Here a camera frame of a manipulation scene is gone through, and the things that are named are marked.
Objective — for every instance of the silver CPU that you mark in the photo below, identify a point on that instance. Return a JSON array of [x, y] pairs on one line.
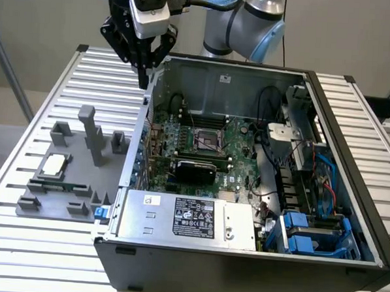
[[54, 164]]

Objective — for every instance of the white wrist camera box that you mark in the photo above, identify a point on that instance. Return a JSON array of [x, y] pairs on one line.
[[149, 13]]

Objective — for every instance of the blue disk bay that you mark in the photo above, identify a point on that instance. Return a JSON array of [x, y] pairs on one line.
[[311, 237]]

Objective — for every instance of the green motherboard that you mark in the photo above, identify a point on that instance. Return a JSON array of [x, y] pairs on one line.
[[236, 167]]

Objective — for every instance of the CPU socket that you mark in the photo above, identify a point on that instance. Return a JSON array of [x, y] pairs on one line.
[[205, 140]]

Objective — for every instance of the silver power supply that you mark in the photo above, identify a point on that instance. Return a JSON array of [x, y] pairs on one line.
[[184, 220]]

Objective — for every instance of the green RAM stick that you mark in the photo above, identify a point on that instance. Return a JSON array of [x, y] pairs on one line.
[[60, 187]]

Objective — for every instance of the grey metal drive cage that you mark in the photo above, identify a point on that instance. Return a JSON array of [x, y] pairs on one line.
[[293, 138]]

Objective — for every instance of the socket locking lever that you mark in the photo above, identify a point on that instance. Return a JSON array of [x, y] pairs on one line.
[[193, 123]]

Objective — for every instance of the black open PC case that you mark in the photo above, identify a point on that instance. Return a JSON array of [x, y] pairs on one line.
[[240, 272]]

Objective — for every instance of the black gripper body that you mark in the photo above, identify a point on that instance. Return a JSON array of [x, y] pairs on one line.
[[118, 8]]

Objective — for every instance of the black graphics card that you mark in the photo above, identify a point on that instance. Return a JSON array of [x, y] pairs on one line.
[[195, 170]]

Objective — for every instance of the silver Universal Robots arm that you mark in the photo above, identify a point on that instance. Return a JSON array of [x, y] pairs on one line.
[[243, 31]]

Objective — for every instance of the aluminium frame post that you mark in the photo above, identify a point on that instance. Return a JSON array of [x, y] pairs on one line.
[[9, 71]]

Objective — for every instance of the grey parts rack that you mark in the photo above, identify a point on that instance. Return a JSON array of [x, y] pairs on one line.
[[68, 191]]

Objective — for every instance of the blue case latch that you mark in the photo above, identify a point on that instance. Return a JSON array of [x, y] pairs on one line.
[[100, 213]]

